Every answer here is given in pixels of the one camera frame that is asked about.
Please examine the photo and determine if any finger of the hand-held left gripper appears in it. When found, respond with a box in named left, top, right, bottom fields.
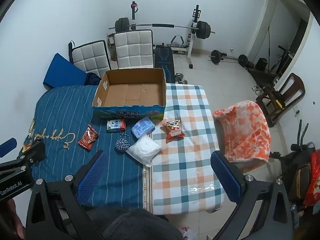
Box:
left=16, top=141, right=47, bottom=167
left=0, top=137, right=17, bottom=158

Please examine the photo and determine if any white soft bag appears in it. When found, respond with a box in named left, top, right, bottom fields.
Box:
left=125, top=135, right=163, bottom=167

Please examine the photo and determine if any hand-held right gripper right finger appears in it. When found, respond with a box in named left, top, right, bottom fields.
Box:
left=207, top=151, right=293, bottom=240

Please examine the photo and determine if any short barbell with plates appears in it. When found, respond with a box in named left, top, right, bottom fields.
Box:
left=209, top=50, right=249, bottom=68

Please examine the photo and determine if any black folded stand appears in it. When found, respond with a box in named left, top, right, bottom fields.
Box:
left=68, top=40, right=75, bottom=63

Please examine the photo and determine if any black weight bench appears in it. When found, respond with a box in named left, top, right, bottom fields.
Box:
left=153, top=44, right=177, bottom=83

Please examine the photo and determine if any person's left hand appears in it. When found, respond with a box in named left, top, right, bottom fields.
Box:
left=0, top=199, right=26, bottom=240

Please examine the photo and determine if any blue tissue pack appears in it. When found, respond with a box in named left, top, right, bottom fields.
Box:
left=131, top=116, right=156, bottom=139

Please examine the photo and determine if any cardboard box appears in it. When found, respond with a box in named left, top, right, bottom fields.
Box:
left=91, top=67, right=167, bottom=120

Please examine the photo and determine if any small black box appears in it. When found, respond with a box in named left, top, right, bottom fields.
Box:
left=255, top=58, right=268, bottom=70

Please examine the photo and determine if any orange panda snack packet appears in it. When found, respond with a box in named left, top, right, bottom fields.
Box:
left=161, top=119, right=187, bottom=141

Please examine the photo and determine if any large white padded chair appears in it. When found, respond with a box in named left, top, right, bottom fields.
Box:
left=114, top=29, right=154, bottom=70

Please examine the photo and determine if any plaid bed sheet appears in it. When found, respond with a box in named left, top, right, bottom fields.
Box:
left=144, top=82, right=225, bottom=215

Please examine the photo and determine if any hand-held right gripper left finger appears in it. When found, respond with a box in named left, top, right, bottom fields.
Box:
left=26, top=150, right=110, bottom=240

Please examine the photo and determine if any printed plastic bag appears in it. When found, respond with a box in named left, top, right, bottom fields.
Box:
left=177, top=225, right=198, bottom=240

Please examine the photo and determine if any red plastic bag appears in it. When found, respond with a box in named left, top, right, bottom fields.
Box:
left=303, top=150, right=320, bottom=207

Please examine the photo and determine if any dark wooden chair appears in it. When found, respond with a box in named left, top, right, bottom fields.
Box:
left=255, top=73, right=306, bottom=128

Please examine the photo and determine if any long barbell with plates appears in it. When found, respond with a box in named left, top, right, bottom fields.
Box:
left=109, top=17, right=216, bottom=40

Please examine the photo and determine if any black backpack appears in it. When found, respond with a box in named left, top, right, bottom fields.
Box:
left=280, top=142, right=315, bottom=205

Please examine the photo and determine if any blue white yarn ball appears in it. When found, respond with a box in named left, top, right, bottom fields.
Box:
left=114, top=132, right=131, bottom=153

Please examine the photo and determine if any small white padded chair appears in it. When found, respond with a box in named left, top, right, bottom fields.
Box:
left=71, top=40, right=112, bottom=73

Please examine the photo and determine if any orange white fleece blanket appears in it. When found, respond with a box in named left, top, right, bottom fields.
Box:
left=212, top=101, right=272, bottom=163

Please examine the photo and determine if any barbell rack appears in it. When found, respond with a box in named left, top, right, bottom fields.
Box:
left=130, top=1, right=202, bottom=70

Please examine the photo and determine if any black tripod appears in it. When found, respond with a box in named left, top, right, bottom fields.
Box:
left=269, top=45, right=293, bottom=75

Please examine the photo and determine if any dark blue cloth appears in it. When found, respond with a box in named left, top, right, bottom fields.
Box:
left=84, top=72, right=103, bottom=86

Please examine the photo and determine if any grey exercise machine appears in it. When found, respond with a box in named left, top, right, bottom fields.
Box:
left=170, top=35, right=188, bottom=54

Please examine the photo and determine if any blue foam mat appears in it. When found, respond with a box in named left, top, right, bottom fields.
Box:
left=43, top=52, right=88, bottom=89

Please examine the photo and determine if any black exercise bike handlebar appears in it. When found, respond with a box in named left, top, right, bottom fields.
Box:
left=291, top=119, right=316, bottom=153

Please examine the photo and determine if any cow print packet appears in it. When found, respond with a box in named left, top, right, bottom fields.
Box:
left=106, top=119, right=126, bottom=133

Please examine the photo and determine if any blue striped blanket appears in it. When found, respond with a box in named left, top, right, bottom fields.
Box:
left=30, top=85, right=150, bottom=210

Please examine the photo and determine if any red floral packet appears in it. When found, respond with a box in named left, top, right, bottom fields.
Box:
left=77, top=124, right=99, bottom=151

